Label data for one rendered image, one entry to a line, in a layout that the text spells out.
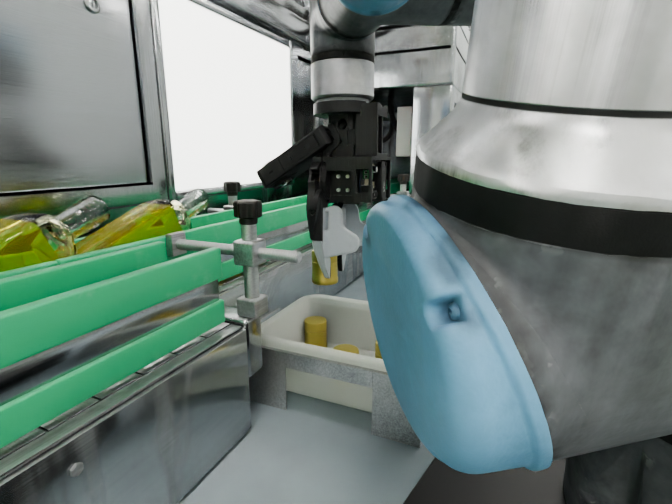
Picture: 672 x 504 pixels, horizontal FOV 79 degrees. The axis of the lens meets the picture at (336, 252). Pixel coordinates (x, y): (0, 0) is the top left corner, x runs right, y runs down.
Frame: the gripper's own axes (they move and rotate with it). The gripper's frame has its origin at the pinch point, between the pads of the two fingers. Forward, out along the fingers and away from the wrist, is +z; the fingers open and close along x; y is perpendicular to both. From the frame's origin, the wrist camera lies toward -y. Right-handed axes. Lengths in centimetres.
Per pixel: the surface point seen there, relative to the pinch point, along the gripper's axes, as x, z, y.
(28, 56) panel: -16.4, -25.5, -30.3
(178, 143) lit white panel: 5.5, -16.6, -30.7
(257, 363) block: -12.9, 8.9, -2.8
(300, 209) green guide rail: 18.1, -4.8, -14.8
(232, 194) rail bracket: 9.9, -8.0, -23.6
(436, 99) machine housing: 71, -30, -2
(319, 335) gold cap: 2.6, 11.8, -3.1
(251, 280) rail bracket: -13.3, -1.0, -2.7
